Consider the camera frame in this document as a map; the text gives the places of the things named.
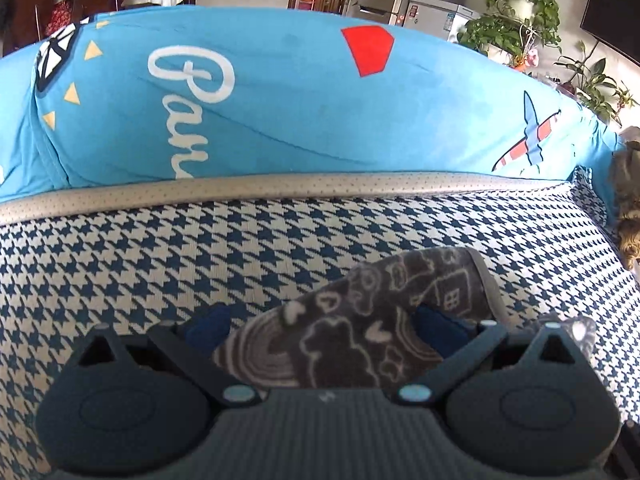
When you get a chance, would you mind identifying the thin leafy potted plant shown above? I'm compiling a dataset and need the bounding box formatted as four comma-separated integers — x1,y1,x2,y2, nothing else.
555,42,638,123

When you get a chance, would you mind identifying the white chest freezer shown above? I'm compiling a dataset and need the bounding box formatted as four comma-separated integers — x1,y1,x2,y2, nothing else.
402,0,481,43

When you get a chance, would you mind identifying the blue printed cushion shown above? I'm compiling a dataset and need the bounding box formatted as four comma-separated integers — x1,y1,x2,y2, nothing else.
0,4,626,197

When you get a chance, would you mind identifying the black television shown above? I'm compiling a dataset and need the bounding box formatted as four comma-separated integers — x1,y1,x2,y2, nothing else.
580,0,640,66

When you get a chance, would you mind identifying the small shaggy brown dog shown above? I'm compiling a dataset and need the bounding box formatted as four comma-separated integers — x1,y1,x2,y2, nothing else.
607,137,640,272

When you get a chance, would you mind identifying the grey patterned fleece jacket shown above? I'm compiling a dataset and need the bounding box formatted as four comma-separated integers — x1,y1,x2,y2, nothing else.
212,246,597,391

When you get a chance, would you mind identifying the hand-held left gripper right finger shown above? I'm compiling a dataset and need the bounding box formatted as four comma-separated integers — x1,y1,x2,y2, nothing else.
397,301,593,408

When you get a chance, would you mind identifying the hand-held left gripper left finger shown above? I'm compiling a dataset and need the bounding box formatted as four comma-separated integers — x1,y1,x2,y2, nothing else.
75,304,261,408

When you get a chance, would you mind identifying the houndstooth sofa seat cover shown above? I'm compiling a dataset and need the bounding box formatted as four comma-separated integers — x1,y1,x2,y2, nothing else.
0,165,640,476

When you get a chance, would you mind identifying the red floral cloth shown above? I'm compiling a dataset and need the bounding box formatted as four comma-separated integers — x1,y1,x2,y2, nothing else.
47,0,71,36

